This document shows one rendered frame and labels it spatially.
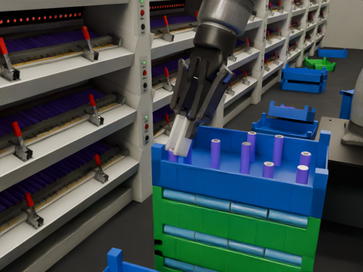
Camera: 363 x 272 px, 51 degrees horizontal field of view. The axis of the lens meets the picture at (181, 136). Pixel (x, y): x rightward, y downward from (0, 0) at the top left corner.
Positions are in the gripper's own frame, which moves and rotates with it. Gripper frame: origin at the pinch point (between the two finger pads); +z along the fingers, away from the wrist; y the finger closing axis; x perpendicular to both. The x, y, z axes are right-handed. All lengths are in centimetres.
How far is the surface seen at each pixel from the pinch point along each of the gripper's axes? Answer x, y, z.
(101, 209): -24, 51, 37
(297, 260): -15.3, -22.1, 13.4
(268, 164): -6.9, -15.1, -0.9
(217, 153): -8.1, -2.7, 1.3
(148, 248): -30, 29, 40
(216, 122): -96, 80, -1
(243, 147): -9.6, -7.1, -1.7
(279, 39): -186, 130, -73
